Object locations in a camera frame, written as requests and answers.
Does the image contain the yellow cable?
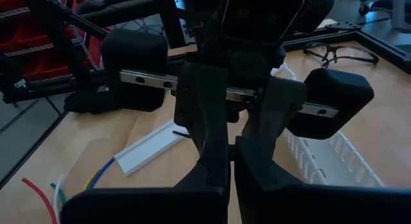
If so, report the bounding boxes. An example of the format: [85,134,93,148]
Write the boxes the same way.
[82,168,103,191]

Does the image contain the red cable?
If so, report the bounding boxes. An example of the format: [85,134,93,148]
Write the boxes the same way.
[21,177,58,224]

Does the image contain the red storage bin shelf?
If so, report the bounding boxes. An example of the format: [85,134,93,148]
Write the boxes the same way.
[0,0,103,84]

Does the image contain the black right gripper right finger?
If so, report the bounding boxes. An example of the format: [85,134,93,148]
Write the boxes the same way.
[234,135,411,224]

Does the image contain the long silver aluminium rail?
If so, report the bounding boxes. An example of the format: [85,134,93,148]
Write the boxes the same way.
[114,119,189,177]

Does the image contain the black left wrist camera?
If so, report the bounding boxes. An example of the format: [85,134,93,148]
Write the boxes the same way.
[221,0,306,44]

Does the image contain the blue cable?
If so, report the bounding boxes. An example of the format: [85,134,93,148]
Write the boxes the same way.
[86,157,116,191]

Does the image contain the black safety glasses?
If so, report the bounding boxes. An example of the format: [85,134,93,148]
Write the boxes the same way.
[302,41,380,69]

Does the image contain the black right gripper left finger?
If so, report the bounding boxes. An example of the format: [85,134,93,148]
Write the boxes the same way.
[60,143,231,224]

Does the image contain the white slotted cable duct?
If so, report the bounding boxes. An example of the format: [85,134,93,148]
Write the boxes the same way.
[272,62,385,188]

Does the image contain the white cable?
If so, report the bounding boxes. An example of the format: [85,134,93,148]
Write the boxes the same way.
[52,173,65,223]

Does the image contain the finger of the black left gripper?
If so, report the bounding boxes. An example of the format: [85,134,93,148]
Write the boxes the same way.
[242,78,308,160]
[175,62,231,162]

